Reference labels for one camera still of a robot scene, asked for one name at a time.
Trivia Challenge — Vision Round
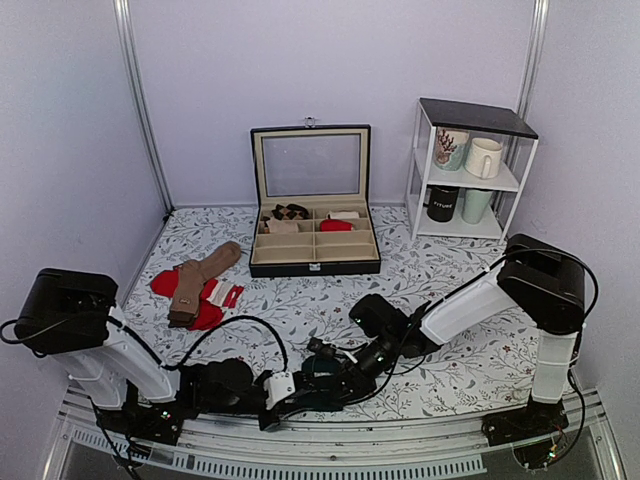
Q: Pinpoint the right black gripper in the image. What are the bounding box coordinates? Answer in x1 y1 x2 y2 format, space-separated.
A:
326 334 400 410

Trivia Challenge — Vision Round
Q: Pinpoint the dark green christmas sock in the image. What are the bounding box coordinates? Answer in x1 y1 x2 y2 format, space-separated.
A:
293 355 350 412

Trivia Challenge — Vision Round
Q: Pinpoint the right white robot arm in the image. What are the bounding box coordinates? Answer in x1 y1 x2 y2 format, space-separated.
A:
312 234 589 436

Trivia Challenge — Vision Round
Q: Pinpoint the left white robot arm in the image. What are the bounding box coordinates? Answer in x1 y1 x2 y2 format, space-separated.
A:
10 268 340 443

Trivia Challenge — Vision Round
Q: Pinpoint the red striped sock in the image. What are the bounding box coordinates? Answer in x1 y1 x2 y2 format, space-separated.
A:
150 268 244 331

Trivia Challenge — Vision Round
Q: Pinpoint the red rolled sock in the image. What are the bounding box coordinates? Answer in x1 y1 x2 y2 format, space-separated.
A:
319 219 354 232

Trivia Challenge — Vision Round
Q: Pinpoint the cream rolled sock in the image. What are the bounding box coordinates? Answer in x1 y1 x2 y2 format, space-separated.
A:
327 210 360 221

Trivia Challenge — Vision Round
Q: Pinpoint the black compartment storage box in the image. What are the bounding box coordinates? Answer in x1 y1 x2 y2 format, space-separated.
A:
249 124 381 278

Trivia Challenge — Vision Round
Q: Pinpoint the brown sock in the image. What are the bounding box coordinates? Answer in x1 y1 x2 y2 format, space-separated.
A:
168 241 241 328

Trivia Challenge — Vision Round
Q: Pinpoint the argyle rolled sock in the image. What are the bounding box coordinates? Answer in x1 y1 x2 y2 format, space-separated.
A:
271 203 311 221

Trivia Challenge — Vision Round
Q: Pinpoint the black ceramic mug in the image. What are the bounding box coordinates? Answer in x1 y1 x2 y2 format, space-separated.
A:
427 185 459 223

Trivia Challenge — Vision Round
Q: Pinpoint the mint green mug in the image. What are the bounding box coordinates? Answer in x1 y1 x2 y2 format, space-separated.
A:
461 189 493 225

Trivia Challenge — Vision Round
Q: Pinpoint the white two-tier shelf rack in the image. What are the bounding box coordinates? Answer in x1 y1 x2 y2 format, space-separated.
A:
405 98 539 242

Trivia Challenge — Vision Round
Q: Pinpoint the floral ceramic mug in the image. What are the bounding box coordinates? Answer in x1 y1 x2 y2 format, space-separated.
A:
434 127 470 171

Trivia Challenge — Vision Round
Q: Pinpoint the cream ceramic mug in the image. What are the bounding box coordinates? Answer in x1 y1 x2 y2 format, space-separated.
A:
464 137 503 180

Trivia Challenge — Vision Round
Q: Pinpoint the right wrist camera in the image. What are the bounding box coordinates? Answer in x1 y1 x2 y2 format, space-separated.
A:
329 347 359 364

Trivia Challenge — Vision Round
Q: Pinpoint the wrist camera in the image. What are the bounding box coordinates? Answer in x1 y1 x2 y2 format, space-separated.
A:
263 371 296 410
329 347 359 364

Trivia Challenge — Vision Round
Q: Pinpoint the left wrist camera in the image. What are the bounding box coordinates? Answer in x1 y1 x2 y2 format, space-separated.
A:
263 371 296 410

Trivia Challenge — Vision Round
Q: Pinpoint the aluminium front rail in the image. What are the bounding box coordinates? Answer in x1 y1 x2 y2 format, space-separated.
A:
42 387 632 479

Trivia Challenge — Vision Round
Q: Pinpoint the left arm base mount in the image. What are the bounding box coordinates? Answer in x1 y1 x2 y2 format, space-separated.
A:
97 381 184 446

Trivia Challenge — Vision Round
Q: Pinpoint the left black cable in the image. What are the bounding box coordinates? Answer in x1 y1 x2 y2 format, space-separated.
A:
0 299 290 374

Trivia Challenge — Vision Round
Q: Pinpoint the black cable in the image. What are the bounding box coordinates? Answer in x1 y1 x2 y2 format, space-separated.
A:
0 299 290 374
324 247 600 404

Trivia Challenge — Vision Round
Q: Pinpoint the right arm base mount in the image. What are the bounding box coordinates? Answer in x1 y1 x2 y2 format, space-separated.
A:
481 370 569 446

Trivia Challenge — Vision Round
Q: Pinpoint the right black cable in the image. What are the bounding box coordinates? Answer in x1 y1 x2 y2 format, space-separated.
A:
324 247 600 404

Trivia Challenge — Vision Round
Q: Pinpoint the left aluminium frame post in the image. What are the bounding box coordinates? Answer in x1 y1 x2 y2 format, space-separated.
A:
113 0 175 219

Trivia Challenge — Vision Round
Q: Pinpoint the aluminium frame post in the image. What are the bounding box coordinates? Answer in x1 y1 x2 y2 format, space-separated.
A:
516 0 550 120
113 0 175 219

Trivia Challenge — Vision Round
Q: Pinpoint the right aluminium frame post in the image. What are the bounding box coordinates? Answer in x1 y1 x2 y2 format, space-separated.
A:
516 0 550 120

